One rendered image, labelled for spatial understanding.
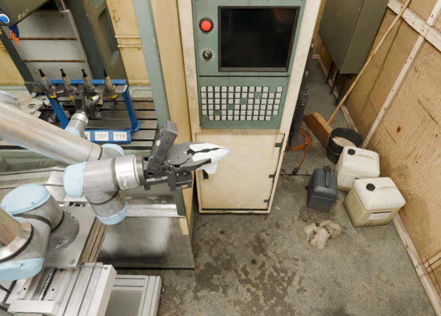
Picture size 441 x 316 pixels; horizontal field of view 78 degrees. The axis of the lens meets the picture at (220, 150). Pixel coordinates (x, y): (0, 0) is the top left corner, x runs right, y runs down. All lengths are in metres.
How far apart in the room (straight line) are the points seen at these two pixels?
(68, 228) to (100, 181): 0.45
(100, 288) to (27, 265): 0.30
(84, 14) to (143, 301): 1.86
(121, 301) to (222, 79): 1.45
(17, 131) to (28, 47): 1.74
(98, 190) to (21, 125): 0.22
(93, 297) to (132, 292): 0.91
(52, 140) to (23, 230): 0.25
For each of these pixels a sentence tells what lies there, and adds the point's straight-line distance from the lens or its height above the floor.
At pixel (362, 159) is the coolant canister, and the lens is 2.56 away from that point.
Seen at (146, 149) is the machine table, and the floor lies 0.87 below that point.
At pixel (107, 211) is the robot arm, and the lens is 0.72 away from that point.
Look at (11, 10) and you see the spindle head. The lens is 1.58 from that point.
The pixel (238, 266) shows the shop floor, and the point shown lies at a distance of 2.19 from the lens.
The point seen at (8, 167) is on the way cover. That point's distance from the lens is 2.18.
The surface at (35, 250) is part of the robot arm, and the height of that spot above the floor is 1.35.
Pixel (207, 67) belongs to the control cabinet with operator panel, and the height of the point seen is 1.41.
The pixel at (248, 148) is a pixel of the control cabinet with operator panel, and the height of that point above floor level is 0.83.
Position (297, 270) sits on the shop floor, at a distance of 2.25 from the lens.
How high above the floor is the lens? 2.04
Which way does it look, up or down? 46 degrees down
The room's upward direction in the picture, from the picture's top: straight up
